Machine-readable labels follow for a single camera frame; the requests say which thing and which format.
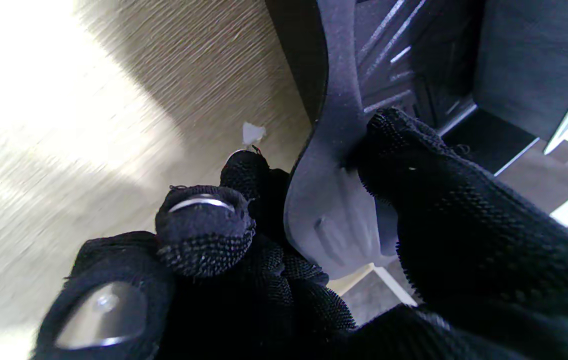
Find large black baking tray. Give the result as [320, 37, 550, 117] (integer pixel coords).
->
[264, 0, 545, 281]

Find silver rectangular baking pan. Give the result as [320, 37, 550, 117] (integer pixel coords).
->
[473, 0, 568, 142]

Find white paper scrap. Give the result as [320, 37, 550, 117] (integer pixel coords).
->
[241, 121, 267, 148]

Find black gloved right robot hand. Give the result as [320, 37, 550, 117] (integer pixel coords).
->
[29, 107, 568, 360]

